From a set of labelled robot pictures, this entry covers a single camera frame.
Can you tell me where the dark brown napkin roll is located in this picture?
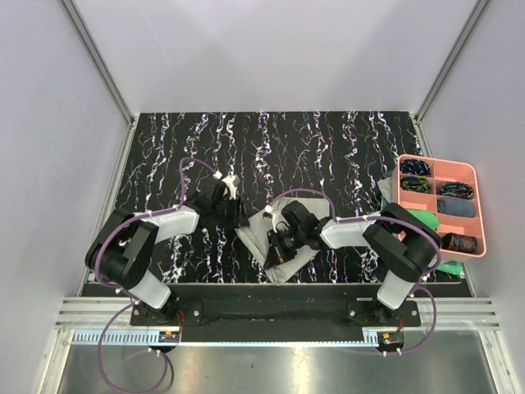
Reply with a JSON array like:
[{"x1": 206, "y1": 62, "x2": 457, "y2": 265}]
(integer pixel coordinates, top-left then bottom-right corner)
[{"x1": 441, "y1": 232, "x2": 478, "y2": 254}]

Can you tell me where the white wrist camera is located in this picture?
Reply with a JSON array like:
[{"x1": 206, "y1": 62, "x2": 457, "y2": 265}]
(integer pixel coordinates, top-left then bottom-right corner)
[
  {"x1": 263, "y1": 205, "x2": 288, "y2": 231},
  {"x1": 213, "y1": 171, "x2": 240, "y2": 199}
]

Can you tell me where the blue-orange patterned napkin roll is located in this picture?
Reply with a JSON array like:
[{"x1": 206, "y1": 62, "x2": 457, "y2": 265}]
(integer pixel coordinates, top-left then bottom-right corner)
[{"x1": 436, "y1": 181, "x2": 475, "y2": 199}]

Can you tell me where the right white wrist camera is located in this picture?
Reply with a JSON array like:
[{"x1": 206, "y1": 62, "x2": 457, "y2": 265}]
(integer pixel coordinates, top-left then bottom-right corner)
[{"x1": 263, "y1": 205, "x2": 288, "y2": 231}]

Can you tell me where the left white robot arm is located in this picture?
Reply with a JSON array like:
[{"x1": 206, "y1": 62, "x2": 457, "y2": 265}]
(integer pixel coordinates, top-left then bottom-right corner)
[{"x1": 84, "y1": 175, "x2": 249, "y2": 325}]

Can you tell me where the blue patterned napkin roll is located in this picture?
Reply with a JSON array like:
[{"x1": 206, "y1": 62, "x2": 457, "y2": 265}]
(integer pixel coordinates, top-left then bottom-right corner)
[{"x1": 400, "y1": 158, "x2": 431, "y2": 176}]

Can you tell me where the yellow patterned napkin roll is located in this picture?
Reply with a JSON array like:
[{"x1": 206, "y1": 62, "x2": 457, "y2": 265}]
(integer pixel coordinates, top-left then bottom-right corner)
[{"x1": 400, "y1": 176, "x2": 431, "y2": 194}]

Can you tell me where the grey cloth napkin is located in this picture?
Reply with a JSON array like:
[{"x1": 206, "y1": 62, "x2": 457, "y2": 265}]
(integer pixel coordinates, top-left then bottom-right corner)
[{"x1": 235, "y1": 211, "x2": 319, "y2": 285}]

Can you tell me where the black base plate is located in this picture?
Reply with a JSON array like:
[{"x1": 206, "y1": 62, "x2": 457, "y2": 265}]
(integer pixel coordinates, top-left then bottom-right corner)
[{"x1": 130, "y1": 284, "x2": 421, "y2": 346}]

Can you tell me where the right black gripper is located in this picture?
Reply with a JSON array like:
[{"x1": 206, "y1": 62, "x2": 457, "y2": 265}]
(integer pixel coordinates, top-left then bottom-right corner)
[{"x1": 265, "y1": 227, "x2": 306, "y2": 270}]

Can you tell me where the green napkin roll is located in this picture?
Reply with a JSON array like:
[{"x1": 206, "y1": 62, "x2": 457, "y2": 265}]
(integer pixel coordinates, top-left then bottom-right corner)
[{"x1": 408, "y1": 208, "x2": 440, "y2": 231}]

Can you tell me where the grey-blue folded napkin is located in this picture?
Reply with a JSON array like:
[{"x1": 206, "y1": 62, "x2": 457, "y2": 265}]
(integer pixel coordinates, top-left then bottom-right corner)
[{"x1": 436, "y1": 198, "x2": 476, "y2": 218}]

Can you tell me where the pink divided tray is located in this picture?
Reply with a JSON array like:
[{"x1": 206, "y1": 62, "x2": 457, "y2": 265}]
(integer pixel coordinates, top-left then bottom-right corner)
[{"x1": 392, "y1": 154, "x2": 486, "y2": 262}]

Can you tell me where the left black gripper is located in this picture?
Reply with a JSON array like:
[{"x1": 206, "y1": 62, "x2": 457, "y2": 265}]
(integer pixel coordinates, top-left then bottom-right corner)
[{"x1": 211, "y1": 195, "x2": 249, "y2": 229}]

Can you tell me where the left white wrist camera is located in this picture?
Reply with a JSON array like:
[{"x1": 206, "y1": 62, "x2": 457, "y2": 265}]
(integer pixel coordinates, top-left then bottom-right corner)
[{"x1": 213, "y1": 171, "x2": 240, "y2": 199}]

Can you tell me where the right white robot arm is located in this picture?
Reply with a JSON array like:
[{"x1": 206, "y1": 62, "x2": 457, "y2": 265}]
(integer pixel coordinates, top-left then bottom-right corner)
[{"x1": 263, "y1": 200, "x2": 442, "y2": 327}]

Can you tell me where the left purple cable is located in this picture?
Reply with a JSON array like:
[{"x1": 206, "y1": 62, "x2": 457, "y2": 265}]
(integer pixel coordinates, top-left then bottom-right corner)
[{"x1": 94, "y1": 158, "x2": 221, "y2": 391}]

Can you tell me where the stack of coloured cloths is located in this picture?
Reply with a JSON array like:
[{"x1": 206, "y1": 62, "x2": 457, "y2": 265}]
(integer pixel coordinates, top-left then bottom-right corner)
[{"x1": 377, "y1": 174, "x2": 465, "y2": 276}]

